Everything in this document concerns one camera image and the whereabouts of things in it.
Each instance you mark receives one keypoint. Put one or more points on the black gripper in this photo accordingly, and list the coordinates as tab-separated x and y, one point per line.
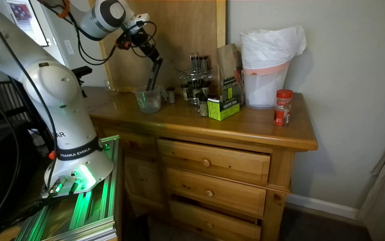
139	41

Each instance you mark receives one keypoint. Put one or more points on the black remote control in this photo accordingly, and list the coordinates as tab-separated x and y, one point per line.
152	81

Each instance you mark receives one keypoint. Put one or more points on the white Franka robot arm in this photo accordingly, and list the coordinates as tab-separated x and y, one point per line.
63	112

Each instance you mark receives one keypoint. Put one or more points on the small glass spice jar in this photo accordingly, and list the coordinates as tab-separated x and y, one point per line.
203	109
171	94

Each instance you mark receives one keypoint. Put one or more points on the upright wooden board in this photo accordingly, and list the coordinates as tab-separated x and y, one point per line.
183	35

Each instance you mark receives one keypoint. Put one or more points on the clear glass cup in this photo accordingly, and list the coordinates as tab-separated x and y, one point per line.
148	101

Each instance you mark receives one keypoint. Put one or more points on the spice jar rack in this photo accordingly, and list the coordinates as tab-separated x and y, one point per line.
198	78

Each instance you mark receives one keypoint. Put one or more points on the brown paper bag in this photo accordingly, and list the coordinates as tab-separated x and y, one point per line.
227	67

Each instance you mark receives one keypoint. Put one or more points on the green cardboard box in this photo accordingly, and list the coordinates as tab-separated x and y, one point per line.
222	109

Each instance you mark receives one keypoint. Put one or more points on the white waste bin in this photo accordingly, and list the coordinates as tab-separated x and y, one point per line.
263	87

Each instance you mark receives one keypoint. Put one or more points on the round wooden drawer knob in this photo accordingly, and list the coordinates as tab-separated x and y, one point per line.
209	193
210	225
206	162

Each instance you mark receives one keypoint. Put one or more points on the white plastic bin liner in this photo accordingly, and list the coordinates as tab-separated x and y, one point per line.
270	45

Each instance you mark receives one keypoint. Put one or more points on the large wooden desk drawer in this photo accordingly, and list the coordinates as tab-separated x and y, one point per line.
227	161

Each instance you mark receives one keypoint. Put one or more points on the red lidded spice jar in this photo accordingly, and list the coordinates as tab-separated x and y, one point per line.
283	108

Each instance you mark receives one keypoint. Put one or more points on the medium wooden desk drawer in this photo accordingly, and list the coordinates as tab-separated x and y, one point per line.
233	196

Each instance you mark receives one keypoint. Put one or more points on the lowest wooden desk drawer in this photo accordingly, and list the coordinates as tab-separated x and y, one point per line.
227	225

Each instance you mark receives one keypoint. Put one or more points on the white baseboard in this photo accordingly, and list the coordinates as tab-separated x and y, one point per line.
321	207

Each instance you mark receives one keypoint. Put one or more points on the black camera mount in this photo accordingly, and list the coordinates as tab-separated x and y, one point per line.
82	74

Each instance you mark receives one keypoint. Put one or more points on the framed wall poster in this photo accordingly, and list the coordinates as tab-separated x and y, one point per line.
23	15

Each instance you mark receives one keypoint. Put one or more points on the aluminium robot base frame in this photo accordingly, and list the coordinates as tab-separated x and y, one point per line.
90	209

